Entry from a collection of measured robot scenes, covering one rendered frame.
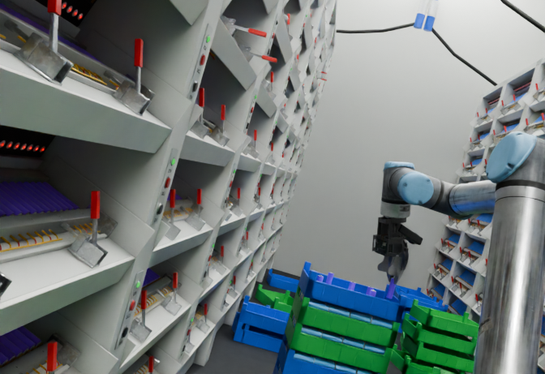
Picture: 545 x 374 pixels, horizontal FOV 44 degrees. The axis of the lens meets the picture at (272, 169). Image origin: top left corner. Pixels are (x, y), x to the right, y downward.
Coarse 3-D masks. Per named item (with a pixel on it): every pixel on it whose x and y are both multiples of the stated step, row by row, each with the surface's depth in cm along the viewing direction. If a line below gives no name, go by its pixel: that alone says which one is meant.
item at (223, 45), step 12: (228, 0) 111; (216, 36) 117; (228, 36) 124; (216, 48) 122; (228, 48) 129; (252, 48) 172; (228, 60) 135; (240, 60) 144; (252, 60) 172; (264, 60) 171; (240, 72) 152; (252, 72) 164
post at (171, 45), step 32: (128, 0) 103; (160, 0) 103; (128, 32) 103; (160, 32) 103; (192, 32) 102; (160, 64) 102; (192, 64) 103; (64, 160) 103; (96, 160) 103; (128, 160) 102; (160, 160) 102; (128, 192) 102; (128, 288) 103; (96, 320) 102
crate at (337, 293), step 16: (304, 272) 215; (304, 288) 206; (320, 288) 202; (336, 288) 202; (336, 304) 202; (352, 304) 203; (368, 304) 203; (384, 304) 203; (400, 304) 203; (400, 320) 203
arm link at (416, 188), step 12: (408, 168) 201; (396, 180) 197; (408, 180) 191; (420, 180) 191; (432, 180) 194; (396, 192) 197; (408, 192) 191; (420, 192) 191; (432, 192) 191; (420, 204) 195; (432, 204) 194
